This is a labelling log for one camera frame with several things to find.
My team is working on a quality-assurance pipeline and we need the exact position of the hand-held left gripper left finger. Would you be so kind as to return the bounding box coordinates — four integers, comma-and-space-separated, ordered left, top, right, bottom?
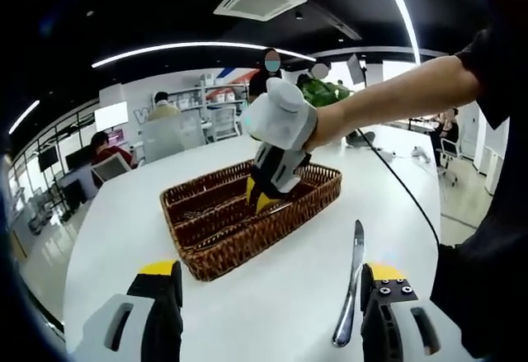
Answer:
68, 259, 185, 362

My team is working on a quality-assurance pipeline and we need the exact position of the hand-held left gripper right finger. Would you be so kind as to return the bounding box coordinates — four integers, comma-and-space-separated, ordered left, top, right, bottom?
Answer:
359, 261, 471, 362

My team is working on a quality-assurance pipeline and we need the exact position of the silver knife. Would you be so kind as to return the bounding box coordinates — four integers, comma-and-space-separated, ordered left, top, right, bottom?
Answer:
332, 219, 367, 349

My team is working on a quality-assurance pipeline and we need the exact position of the brown wicker storage slot tray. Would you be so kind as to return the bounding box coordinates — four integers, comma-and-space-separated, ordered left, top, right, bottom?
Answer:
159, 159, 343, 283

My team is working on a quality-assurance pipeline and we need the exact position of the white storage shelf with boxes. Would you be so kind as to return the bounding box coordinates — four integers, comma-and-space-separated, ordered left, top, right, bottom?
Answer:
196, 72, 249, 106

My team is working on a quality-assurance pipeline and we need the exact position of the person's right hand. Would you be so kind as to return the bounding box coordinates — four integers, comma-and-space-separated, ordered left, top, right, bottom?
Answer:
304, 94, 354, 153

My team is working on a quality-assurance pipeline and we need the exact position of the green potted plant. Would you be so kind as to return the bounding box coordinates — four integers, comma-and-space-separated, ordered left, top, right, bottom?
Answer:
295, 73, 352, 110

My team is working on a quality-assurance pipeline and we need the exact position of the white mesh office chair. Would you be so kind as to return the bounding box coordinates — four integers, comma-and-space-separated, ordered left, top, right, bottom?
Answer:
139, 110, 207, 164
211, 105, 243, 143

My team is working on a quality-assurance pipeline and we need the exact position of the grey curved holder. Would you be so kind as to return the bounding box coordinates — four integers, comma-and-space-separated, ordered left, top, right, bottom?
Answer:
345, 129, 377, 148

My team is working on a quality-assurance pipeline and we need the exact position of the grey studio light panel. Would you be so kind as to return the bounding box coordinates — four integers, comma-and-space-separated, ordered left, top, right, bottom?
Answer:
346, 52, 369, 87

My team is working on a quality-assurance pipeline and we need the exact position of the person's black shirt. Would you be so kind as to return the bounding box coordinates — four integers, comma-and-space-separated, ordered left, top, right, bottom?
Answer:
428, 27, 528, 362

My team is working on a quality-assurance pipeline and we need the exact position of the long curved ceiling light strip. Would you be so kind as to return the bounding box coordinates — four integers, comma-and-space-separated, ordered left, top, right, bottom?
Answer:
90, 40, 318, 70

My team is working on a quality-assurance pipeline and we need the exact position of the ceiling air conditioner vent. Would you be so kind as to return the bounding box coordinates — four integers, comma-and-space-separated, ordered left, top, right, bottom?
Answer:
213, 0, 309, 23

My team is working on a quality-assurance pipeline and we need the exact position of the white and black device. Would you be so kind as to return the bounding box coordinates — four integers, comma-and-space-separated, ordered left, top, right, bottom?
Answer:
408, 145, 431, 165

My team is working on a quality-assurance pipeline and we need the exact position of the black desk monitor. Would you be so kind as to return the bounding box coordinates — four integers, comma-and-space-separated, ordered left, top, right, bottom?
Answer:
64, 147, 95, 172

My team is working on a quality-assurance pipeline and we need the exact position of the black television on stand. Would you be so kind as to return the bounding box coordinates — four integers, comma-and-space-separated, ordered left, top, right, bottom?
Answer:
38, 146, 59, 172

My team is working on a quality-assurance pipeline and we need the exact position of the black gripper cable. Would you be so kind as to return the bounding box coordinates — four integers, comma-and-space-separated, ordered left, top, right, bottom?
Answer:
355, 127, 442, 252

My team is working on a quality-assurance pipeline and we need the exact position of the white wall screen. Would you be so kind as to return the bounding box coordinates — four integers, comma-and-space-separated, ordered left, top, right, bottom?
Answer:
93, 101, 130, 133

